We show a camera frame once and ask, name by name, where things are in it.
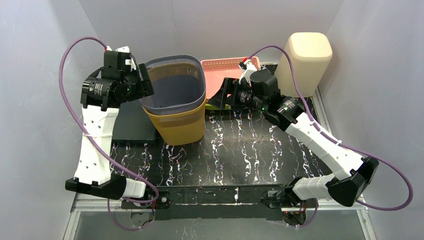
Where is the grey slatted waste bin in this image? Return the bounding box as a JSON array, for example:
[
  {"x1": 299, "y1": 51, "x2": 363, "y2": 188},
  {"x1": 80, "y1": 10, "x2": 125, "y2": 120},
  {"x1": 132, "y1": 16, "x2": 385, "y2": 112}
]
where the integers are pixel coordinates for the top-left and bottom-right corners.
[{"x1": 140, "y1": 54, "x2": 206, "y2": 116}]

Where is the orange slatted waste bin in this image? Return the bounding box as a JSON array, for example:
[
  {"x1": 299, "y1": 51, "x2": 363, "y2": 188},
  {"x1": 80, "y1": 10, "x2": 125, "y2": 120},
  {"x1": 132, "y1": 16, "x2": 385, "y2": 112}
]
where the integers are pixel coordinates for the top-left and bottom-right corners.
[{"x1": 143, "y1": 98, "x2": 207, "y2": 146}]

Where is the cream bin liner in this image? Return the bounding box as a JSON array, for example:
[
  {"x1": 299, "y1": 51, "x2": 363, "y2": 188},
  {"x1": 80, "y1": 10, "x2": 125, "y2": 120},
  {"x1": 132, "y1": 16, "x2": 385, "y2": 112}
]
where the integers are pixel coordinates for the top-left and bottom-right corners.
[{"x1": 274, "y1": 32, "x2": 333, "y2": 98}]

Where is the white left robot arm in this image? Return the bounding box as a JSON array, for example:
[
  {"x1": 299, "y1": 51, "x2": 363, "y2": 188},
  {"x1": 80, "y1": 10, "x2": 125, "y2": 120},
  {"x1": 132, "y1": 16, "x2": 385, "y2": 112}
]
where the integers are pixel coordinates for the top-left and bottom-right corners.
[{"x1": 65, "y1": 46, "x2": 154, "y2": 200}]

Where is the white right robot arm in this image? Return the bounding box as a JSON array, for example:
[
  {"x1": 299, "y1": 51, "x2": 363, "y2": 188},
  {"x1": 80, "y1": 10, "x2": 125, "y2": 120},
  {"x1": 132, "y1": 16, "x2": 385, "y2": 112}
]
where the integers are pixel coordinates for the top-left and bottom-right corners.
[{"x1": 208, "y1": 69, "x2": 379, "y2": 207}]

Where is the green plastic tray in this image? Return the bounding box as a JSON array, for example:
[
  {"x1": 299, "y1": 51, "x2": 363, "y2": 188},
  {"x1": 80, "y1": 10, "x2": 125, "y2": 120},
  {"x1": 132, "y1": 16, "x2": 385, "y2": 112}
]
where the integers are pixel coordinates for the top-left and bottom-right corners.
[{"x1": 205, "y1": 99, "x2": 232, "y2": 111}]

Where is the pink perforated basket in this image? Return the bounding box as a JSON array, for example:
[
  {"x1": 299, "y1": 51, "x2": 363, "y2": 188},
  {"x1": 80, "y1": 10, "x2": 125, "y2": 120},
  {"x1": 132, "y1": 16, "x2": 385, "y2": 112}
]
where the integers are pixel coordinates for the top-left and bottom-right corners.
[{"x1": 201, "y1": 56, "x2": 260, "y2": 101}]

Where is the dark grey flat box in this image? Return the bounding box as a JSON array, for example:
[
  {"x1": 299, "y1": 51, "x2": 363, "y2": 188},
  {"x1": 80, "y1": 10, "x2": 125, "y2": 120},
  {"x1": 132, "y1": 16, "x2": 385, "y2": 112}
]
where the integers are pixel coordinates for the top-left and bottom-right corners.
[{"x1": 101, "y1": 79, "x2": 155, "y2": 143}]

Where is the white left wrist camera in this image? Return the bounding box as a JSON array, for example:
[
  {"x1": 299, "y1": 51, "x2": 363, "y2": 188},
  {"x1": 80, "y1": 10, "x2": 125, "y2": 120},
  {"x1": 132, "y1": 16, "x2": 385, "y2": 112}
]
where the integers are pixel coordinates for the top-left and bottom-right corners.
[{"x1": 115, "y1": 46, "x2": 137, "y2": 71}]

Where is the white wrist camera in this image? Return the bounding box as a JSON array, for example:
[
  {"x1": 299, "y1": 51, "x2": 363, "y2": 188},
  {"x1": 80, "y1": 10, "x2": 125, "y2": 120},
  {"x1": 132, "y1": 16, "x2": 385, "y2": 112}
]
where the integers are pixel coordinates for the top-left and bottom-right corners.
[
  {"x1": 238, "y1": 57, "x2": 258, "y2": 83},
  {"x1": 115, "y1": 46, "x2": 137, "y2": 71}
]

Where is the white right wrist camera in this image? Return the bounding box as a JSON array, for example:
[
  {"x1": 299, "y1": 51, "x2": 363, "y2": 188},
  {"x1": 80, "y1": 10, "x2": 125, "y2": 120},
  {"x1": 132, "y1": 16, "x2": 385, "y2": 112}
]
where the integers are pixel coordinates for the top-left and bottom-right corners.
[{"x1": 238, "y1": 57, "x2": 258, "y2": 83}]

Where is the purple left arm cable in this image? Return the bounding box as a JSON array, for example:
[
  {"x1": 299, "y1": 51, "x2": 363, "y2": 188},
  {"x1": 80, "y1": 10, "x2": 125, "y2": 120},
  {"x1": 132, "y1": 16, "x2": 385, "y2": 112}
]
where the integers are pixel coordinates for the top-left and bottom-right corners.
[{"x1": 58, "y1": 36, "x2": 160, "y2": 232}]

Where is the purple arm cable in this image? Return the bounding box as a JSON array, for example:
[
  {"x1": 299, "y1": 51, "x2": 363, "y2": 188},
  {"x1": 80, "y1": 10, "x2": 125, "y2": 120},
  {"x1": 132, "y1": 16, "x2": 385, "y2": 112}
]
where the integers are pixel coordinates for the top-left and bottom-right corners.
[
  {"x1": 243, "y1": 44, "x2": 414, "y2": 229},
  {"x1": 58, "y1": 36, "x2": 160, "y2": 232}
]

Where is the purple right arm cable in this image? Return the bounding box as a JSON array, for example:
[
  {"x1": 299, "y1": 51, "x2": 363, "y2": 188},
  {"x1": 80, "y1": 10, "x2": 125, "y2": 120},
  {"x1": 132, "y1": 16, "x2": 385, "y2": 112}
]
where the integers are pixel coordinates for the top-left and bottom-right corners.
[{"x1": 243, "y1": 44, "x2": 414, "y2": 229}]

